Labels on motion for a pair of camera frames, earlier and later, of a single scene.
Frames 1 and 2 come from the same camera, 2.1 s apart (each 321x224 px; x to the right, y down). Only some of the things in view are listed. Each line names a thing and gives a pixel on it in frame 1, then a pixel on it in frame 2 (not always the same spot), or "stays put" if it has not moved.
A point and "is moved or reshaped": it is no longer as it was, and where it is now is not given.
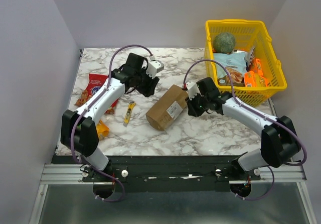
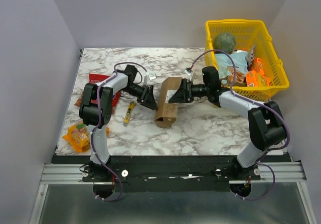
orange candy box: (251, 79) stays put
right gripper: (191, 106) -> (187, 91)
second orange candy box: (255, 66) stays put
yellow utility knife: (132, 105) stays put
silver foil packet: (249, 57) stays put
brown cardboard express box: (166, 107) is moved or reshaped
